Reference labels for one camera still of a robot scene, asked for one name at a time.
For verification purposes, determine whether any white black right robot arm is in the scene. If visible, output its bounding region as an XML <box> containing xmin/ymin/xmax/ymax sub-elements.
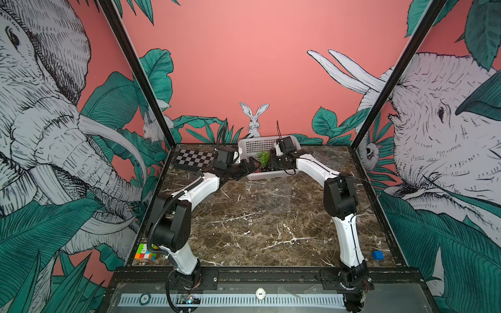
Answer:
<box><xmin>270</xmin><ymin>154</ymin><xmax>368</xmax><ymax>286</ymax></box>

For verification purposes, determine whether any small blue cube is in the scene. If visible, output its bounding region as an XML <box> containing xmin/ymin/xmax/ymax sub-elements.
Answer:
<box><xmin>371</xmin><ymin>250</ymin><xmax>385</xmax><ymax>261</ymax></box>

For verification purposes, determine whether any green grape bunch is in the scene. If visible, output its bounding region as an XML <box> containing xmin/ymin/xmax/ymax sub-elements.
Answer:
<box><xmin>257</xmin><ymin>151</ymin><xmax>270</xmax><ymax>168</ymax></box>

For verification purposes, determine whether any white perforated plastic basket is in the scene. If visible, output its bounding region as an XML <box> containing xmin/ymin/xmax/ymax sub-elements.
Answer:
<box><xmin>238</xmin><ymin>136</ymin><xmax>305</xmax><ymax>180</ymax></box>

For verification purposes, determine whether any black right frame post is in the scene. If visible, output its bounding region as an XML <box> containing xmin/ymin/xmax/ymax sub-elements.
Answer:
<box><xmin>350</xmin><ymin>0</ymin><xmax>447</xmax><ymax>149</ymax></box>

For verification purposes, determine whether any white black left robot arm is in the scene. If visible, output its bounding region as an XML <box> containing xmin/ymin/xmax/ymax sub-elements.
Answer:
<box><xmin>147</xmin><ymin>159</ymin><xmax>260</xmax><ymax>279</ymax></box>

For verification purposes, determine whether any black white chessboard box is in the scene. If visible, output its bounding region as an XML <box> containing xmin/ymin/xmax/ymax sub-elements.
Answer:
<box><xmin>173</xmin><ymin>149</ymin><xmax>215</xmax><ymax>172</ymax></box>

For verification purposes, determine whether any black left frame post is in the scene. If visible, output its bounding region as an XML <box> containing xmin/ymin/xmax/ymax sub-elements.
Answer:
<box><xmin>99</xmin><ymin>0</ymin><xmax>176</xmax><ymax>148</ymax></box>

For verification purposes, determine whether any black front mounting rail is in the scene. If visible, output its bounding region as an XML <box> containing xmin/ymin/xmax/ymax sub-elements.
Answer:
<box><xmin>108</xmin><ymin>266</ymin><xmax>425</xmax><ymax>292</ymax></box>

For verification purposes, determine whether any black frame post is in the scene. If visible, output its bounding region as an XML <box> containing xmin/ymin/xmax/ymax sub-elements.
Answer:
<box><xmin>350</xmin><ymin>0</ymin><xmax>447</xmax><ymax>149</ymax></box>
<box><xmin>99</xmin><ymin>0</ymin><xmax>176</xmax><ymax>148</ymax></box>

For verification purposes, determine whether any clear plastic clamshell container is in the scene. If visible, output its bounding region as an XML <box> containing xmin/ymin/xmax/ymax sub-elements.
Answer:
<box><xmin>244</xmin><ymin>176</ymin><xmax>321</xmax><ymax>242</ymax></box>

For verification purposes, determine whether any white slotted cable duct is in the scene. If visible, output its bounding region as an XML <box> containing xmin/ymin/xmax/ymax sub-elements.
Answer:
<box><xmin>118</xmin><ymin>293</ymin><xmax>345</xmax><ymax>309</ymax></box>

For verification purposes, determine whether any black left camera cable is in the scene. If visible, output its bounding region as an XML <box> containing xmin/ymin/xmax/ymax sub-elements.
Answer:
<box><xmin>216</xmin><ymin>121</ymin><xmax>228</xmax><ymax>151</ymax></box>

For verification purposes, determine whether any colourful rubik cube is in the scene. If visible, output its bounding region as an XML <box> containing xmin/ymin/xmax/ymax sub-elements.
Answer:
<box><xmin>134</xmin><ymin>243</ymin><xmax>156</xmax><ymax>262</ymax></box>

